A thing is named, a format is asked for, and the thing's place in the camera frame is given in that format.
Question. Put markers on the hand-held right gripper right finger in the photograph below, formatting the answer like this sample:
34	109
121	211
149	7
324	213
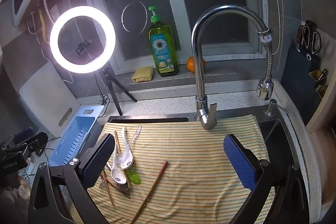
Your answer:
240	161

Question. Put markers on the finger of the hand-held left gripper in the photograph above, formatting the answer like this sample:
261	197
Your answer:
38	142
23	134

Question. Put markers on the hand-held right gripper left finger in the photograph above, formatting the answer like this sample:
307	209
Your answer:
98	158

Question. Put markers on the red wooden chopstick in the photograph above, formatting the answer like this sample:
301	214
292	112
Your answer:
120	193
108	190
155	187
117	140

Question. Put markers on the white ceramic spoon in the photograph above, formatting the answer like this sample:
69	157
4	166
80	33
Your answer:
118	176
125	161

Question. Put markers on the blue drain basket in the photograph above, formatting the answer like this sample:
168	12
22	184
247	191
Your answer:
73	132

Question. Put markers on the clear plastic spoon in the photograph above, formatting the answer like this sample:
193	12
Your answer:
135	134

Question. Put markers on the metal fork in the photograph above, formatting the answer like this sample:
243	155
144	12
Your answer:
103	183

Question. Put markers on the green plastic spoon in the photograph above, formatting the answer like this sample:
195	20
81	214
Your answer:
135	178

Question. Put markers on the white cutting board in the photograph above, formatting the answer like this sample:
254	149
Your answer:
44	95

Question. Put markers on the yellow striped cloth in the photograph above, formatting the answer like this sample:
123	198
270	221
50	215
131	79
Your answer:
197	174

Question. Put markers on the steel sink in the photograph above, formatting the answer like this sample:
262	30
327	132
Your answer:
278	134

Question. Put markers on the chrome sink soap pump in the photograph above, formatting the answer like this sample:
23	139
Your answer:
270	108

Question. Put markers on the flexible chrome faucet sprayer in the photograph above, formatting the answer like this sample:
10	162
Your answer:
265	87

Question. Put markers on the yellow sponge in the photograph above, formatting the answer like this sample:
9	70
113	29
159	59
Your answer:
143	74

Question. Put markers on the chrome faucet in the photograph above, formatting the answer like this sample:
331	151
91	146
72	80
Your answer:
198	69

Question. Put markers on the dark knife rack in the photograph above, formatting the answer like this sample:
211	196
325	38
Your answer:
296	77

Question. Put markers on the orange fruit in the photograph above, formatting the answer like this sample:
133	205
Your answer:
190	64

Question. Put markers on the green dish soap bottle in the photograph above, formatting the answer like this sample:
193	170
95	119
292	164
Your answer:
162	56

